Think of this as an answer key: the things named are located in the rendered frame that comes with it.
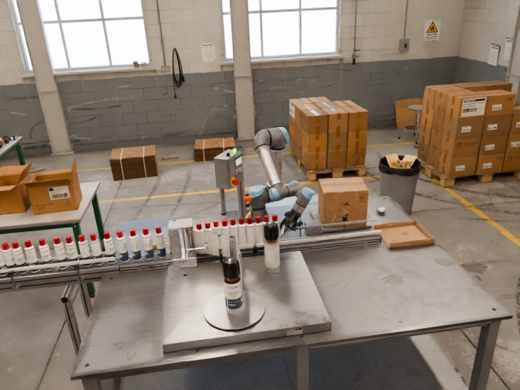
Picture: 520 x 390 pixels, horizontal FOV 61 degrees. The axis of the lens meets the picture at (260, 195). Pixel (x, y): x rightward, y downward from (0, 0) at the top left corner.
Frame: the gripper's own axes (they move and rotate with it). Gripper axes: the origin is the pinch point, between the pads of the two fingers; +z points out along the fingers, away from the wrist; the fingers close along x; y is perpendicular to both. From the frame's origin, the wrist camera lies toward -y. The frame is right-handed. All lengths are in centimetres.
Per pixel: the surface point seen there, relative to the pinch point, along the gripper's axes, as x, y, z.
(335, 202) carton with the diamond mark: 29.5, -17.2, -29.5
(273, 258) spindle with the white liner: -11.6, 32.7, 1.1
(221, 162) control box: -55, -1, -28
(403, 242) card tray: 69, 13, -32
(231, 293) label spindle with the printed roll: -36, 65, 11
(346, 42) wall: 158, -532, -162
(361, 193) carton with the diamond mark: 41, -15, -43
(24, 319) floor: -127, -73, 181
